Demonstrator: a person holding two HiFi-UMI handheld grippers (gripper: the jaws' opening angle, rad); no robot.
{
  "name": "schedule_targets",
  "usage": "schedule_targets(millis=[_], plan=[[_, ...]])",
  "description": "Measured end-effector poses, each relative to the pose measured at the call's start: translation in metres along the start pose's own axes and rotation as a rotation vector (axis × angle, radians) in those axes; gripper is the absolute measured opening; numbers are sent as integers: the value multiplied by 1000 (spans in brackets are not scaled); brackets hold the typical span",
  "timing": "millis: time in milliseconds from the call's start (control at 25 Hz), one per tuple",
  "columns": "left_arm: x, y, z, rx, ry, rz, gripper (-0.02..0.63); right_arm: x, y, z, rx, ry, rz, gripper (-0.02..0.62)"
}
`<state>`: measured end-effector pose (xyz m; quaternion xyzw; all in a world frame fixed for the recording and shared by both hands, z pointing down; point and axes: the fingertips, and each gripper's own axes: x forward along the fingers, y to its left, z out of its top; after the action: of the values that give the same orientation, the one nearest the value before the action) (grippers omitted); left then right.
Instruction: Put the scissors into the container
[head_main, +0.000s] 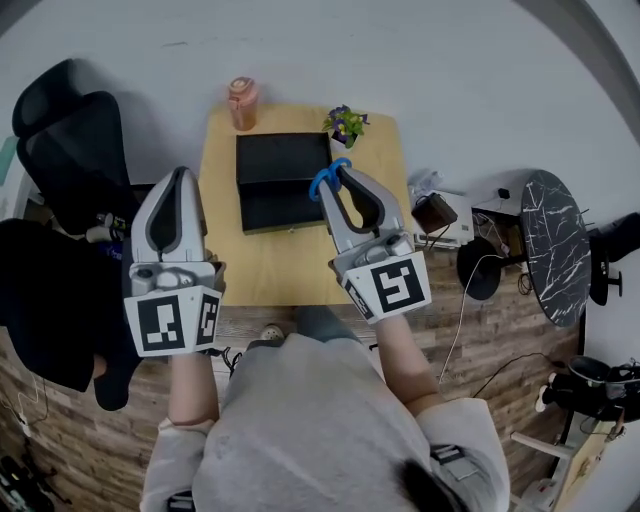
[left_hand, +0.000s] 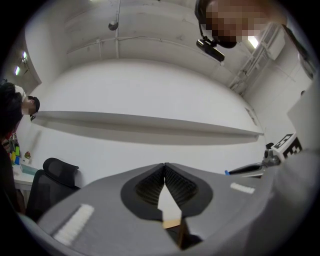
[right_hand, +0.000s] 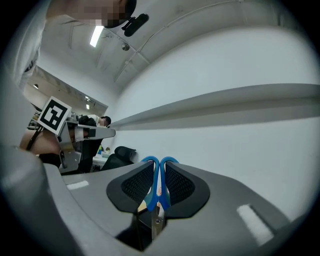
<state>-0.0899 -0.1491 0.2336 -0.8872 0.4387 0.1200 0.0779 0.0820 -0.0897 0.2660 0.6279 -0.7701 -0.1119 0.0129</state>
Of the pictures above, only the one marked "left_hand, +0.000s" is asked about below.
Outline black office chair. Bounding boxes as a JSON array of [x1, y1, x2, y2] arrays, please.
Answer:
[[24, 157, 81, 223]]

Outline white wall-mounted unit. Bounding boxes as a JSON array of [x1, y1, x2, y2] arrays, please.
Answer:
[[266, 26, 286, 61]]

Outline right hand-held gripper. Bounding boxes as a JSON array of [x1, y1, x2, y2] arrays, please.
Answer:
[[228, 132, 303, 176]]

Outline white desk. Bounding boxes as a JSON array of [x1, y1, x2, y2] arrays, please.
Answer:
[[12, 163, 39, 195]]

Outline wall poster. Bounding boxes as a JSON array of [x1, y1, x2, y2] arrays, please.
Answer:
[[244, 107, 258, 126]]

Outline black head-worn camera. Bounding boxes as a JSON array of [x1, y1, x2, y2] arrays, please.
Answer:
[[196, 37, 225, 62]]

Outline teal tray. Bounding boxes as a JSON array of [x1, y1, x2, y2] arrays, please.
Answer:
[[19, 165, 39, 175]]

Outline person's head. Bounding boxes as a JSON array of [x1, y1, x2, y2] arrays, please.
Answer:
[[194, 0, 288, 50]]

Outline ceiling conduit pipe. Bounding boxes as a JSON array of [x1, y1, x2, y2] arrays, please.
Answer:
[[114, 0, 121, 60]]

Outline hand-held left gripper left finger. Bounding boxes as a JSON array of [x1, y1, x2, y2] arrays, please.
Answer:
[[37, 162, 183, 256]]

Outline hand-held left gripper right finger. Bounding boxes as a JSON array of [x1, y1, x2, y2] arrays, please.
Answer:
[[164, 162, 262, 242]]

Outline colourful blocks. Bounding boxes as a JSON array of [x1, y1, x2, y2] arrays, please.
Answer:
[[8, 145, 21, 166]]

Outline long ceiling light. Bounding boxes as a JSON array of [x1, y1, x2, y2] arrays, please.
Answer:
[[247, 35, 260, 49]]

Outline white cable tray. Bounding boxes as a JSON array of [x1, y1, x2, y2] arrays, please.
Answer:
[[228, 23, 275, 95]]

